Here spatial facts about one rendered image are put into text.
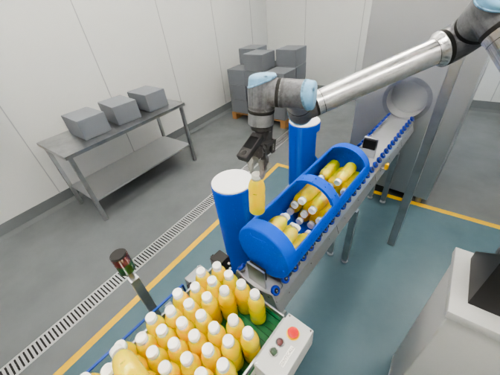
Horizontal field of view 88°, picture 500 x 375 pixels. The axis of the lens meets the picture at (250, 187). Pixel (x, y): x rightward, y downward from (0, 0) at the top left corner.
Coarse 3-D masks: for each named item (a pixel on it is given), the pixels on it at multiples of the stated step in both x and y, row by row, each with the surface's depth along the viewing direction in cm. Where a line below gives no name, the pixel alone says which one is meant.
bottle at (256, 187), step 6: (252, 180) 101; (258, 180) 100; (252, 186) 101; (258, 186) 101; (264, 186) 103; (252, 192) 102; (258, 192) 102; (264, 192) 104; (252, 198) 104; (258, 198) 104; (264, 198) 106; (252, 204) 106; (258, 204) 106; (264, 204) 108; (252, 210) 109; (258, 210) 108; (264, 210) 110
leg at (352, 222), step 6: (354, 216) 195; (348, 222) 203; (354, 222) 199; (348, 228) 206; (354, 228) 206; (348, 234) 210; (348, 240) 213; (348, 246) 217; (342, 252) 225; (348, 252) 222; (342, 258) 229
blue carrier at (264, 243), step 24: (336, 144) 159; (312, 168) 158; (360, 168) 158; (288, 192) 143; (264, 216) 132; (240, 240) 121; (264, 240) 107; (288, 240) 105; (312, 240) 117; (264, 264) 117; (288, 264) 104
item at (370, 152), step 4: (368, 136) 190; (364, 140) 189; (368, 140) 187; (372, 140) 186; (376, 140) 185; (364, 144) 191; (368, 144) 189; (372, 144) 187; (376, 144) 187; (364, 148) 194; (368, 148) 190; (372, 148) 189; (376, 148) 190; (364, 152) 196; (368, 152) 194; (372, 152) 192; (368, 156) 196; (372, 156) 194
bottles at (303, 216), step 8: (352, 176) 151; (344, 184) 147; (336, 192) 152; (288, 208) 141; (296, 208) 141; (304, 208) 136; (328, 208) 132; (304, 216) 134; (312, 216) 137; (320, 216) 130; (312, 224) 134; (304, 232) 123; (296, 240) 117; (296, 248) 114
